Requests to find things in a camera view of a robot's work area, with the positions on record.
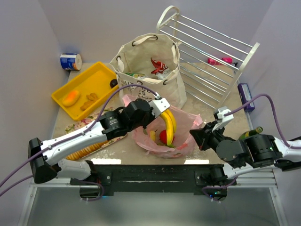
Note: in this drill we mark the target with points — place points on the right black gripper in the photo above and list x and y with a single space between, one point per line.
201 136

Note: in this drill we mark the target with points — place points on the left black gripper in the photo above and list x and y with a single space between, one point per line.
148 117

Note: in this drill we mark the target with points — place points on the yellow toy lemon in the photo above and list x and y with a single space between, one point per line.
153 135

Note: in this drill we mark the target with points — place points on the pink plastic bag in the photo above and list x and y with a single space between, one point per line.
183 140

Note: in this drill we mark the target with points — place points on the yellow toy banana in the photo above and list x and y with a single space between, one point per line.
170 122

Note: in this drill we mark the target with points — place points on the red toy apple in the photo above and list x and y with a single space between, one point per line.
165 138

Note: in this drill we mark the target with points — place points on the green chips bag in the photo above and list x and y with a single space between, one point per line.
138 76

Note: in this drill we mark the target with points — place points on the red white snack packet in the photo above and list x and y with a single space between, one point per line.
161 70

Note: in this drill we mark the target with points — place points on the beige canvas tote bag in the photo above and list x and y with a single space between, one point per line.
135 57

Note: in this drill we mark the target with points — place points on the yellow plastic tray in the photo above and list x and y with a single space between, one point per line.
95 79

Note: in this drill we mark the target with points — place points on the orange toy mango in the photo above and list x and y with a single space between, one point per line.
71 98

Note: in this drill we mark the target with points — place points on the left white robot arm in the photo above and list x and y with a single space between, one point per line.
48 158

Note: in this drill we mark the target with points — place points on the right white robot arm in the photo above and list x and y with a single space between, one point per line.
263 151

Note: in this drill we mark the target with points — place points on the dark toy plum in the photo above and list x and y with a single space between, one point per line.
113 83

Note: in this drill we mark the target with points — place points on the floral rectangular plate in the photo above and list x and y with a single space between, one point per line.
84 122

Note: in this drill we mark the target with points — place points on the brown toy nuggets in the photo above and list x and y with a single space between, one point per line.
91 98

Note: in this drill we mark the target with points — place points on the row of round crackers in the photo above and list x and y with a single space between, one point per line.
84 152

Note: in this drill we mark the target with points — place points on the green glass bottle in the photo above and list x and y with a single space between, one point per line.
252 132

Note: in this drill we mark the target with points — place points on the purple box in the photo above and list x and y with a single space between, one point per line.
245 96

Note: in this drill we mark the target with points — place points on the pink packet behind rack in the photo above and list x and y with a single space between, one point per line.
211 61

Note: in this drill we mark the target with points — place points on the white metal rack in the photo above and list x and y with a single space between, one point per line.
211 84

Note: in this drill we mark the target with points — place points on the blue white tissue roll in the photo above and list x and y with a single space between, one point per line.
71 61

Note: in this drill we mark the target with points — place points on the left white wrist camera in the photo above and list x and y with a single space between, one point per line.
158 105

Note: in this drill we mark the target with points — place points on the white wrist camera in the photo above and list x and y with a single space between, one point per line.
221 120
158 105

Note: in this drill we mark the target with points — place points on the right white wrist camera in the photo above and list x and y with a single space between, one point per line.
221 120

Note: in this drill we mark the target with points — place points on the black base frame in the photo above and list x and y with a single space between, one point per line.
198 179

